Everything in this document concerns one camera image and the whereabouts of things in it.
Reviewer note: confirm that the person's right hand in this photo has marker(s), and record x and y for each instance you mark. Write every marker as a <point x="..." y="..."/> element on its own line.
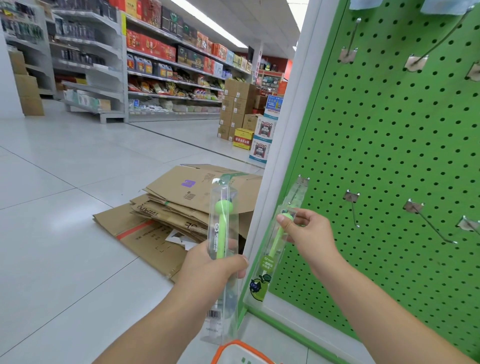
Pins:
<point x="315" y="236"/>

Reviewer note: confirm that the person's left hand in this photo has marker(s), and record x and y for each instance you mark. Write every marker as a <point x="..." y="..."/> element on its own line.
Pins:
<point x="206" y="277"/>

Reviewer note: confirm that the clear green kids toothbrush pack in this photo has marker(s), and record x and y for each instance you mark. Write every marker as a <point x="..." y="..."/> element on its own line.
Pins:
<point x="262" y="274"/>

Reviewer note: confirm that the bundle of clear kids toothbrushes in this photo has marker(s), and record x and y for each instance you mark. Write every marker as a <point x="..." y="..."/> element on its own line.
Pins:
<point x="223" y="217"/>

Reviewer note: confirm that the white orange shopping basket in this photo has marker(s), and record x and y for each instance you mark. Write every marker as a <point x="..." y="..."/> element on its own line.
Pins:
<point x="240" y="354"/>

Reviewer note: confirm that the green pegboard display rack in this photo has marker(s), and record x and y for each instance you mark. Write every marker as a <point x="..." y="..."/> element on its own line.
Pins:
<point x="390" y="135"/>

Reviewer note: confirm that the row of blue toothbrush packs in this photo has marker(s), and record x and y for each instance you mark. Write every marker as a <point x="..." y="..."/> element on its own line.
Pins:
<point x="365" y="4"/>

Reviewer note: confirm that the row of twin toothbrush packs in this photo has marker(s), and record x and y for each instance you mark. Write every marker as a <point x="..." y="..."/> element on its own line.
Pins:
<point x="450" y="6"/>

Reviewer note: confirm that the person's right forearm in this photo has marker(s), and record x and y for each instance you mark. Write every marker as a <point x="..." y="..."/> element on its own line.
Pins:
<point x="390" y="315"/>

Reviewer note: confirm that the person's left forearm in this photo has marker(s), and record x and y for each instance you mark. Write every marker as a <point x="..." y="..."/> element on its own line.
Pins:
<point x="157" y="330"/>

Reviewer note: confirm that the white endcap shelf unit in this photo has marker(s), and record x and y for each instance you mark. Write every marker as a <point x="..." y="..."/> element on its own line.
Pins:
<point x="86" y="75"/>

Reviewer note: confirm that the pile of flattened cardboard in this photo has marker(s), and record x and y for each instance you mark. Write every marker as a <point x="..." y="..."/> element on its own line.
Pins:
<point x="172" y="202"/>

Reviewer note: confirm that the white blue carton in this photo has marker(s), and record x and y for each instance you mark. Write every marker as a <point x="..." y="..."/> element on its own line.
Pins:
<point x="264" y="135"/>

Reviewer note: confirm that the red yellow carton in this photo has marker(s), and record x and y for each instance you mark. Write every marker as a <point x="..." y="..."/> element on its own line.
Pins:
<point x="242" y="138"/>

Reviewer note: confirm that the stack of brown cartons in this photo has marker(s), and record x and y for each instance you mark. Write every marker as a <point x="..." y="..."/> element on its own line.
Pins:
<point x="236" y="109"/>

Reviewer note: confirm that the stocked store shelves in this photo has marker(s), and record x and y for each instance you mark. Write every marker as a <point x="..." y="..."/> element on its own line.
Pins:
<point x="180" y="64"/>

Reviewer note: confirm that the ceiling light strip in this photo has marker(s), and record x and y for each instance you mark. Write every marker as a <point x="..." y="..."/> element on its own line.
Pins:
<point x="210" y="22"/>

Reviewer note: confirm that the brown cardboard boxes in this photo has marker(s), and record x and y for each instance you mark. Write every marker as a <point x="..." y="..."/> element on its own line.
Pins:
<point x="26" y="90"/>

